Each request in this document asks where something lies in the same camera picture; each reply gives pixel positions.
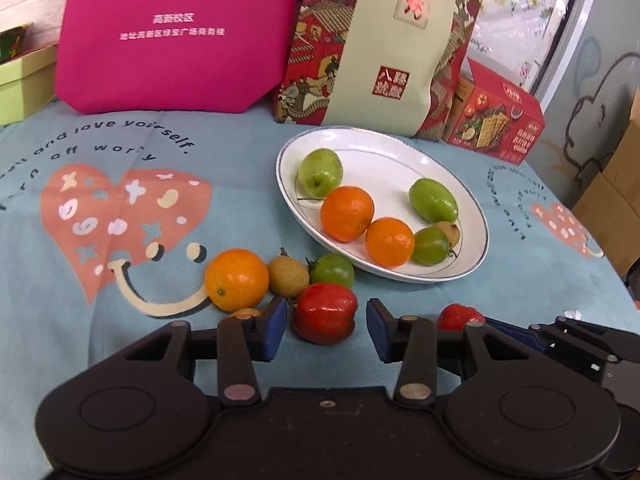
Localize light green cardboard box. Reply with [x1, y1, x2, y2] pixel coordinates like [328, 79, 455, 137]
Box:
[0, 44, 58, 126]

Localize orange tangerine front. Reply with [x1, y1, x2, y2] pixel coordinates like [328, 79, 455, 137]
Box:
[204, 248, 269, 313]

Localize green tomato back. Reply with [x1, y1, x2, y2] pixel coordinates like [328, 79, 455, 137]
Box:
[308, 254, 355, 288]

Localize orange tangerine back left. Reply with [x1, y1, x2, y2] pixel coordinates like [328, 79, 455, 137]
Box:
[364, 217, 416, 269]

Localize brown cardboard boxes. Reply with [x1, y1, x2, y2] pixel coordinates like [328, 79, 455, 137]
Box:
[573, 90, 640, 276]

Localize green patterned small box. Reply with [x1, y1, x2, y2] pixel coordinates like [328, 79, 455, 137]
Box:
[0, 24, 29, 64]

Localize white ceramic plate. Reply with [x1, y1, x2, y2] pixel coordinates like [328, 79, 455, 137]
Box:
[276, 127, 489, 284]

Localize red wax apple right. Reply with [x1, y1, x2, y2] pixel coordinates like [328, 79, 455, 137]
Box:
[436, 304, 485, 332]

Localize red beige liquor gift bag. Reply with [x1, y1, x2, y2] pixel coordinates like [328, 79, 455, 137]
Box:
[273, 0, 483, 141]

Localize red cracker box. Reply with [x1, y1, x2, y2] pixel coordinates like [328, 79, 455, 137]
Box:
[442, 61, 544, 165]

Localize white floral plastic bag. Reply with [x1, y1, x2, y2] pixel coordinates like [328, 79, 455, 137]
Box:
[468, 0, 570, 91]

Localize green tomato front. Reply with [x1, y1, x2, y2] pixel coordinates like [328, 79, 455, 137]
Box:
[412, 226, 449, 266]

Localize brown longan back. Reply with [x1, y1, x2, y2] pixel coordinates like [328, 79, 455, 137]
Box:
[432, 221, 461, 248]

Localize oblong green mango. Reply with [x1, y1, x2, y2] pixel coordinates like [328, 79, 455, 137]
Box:
[408, 178, 459, 223]

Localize green tomato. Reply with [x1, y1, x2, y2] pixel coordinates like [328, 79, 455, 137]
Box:
[412, 226, 449, 266]
[308, 254, 355, 288]

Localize magenta tote bag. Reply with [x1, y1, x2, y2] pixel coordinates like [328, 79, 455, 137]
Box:
[55, 0, 297, 114]

